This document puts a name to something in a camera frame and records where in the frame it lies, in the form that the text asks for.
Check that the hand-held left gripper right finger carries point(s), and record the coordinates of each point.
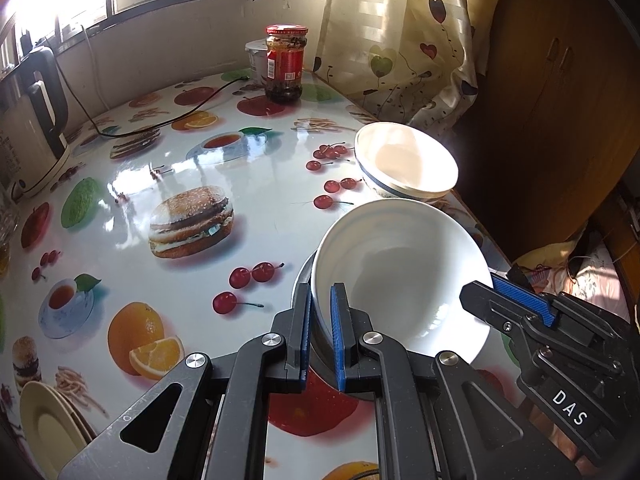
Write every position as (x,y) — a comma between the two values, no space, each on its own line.
(340,340)

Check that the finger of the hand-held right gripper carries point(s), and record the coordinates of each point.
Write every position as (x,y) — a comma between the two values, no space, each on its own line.
(492,307)
(525,300)

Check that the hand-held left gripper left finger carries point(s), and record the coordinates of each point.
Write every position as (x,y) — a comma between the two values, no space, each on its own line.
(300,330)

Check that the stainless steel bowl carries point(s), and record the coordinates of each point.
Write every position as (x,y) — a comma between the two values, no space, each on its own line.
(302,280)

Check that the white bowl with blue stripe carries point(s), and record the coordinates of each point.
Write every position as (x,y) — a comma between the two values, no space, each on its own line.
(400,270)
(407,160)

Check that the floral bedding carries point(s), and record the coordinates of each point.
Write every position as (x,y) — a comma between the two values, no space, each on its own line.
(595,270)

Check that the wooden cabinet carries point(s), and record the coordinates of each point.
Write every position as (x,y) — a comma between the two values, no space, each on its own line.
(550,85)

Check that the red lidded sauce jar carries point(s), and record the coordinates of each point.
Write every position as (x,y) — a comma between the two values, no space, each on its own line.
(284,65)

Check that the white plastic container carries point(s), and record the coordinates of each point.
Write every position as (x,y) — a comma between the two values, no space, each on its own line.
(255,62)

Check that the heart print curtain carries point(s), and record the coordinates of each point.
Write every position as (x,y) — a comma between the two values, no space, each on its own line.
(400,35)

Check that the clear glass mug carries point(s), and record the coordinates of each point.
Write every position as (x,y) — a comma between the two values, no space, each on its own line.
(6,225)

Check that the white electric kettle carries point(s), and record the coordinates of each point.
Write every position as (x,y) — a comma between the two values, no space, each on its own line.
(25,125)

